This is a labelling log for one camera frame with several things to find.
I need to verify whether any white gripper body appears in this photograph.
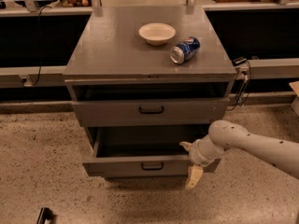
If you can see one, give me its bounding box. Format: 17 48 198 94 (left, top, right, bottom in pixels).
189 135 222 167

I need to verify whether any grey drawer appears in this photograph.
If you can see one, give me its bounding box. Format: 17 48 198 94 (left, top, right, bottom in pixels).
83 125 207 178
72 98 229 127

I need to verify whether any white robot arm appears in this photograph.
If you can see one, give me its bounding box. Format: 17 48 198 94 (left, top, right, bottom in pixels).
181 120 299 224

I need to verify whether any grey top drawer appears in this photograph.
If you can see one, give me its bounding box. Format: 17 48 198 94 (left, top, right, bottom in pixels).
72 98 229 127

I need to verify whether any grey drawer cabinet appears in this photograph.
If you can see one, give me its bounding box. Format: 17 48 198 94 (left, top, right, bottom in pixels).
63 5 237 181

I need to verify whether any blue pepsi can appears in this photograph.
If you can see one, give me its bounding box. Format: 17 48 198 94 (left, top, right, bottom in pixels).
170 36 201 64

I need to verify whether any white ceramic bowl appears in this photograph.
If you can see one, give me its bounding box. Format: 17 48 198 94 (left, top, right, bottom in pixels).
138 23 176 46

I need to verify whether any black object on floor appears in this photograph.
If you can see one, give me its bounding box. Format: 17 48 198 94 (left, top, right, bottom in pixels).
36 207 54 224

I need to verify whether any black power adapter with cables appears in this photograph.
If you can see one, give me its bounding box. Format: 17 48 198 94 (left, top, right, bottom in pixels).
228 57 252 111

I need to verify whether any grey metal rail frame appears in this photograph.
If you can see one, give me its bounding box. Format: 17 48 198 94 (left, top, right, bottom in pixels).
0 0 299 90

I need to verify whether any black cable left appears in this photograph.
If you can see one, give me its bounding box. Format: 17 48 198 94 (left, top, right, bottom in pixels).
21 5 53 88

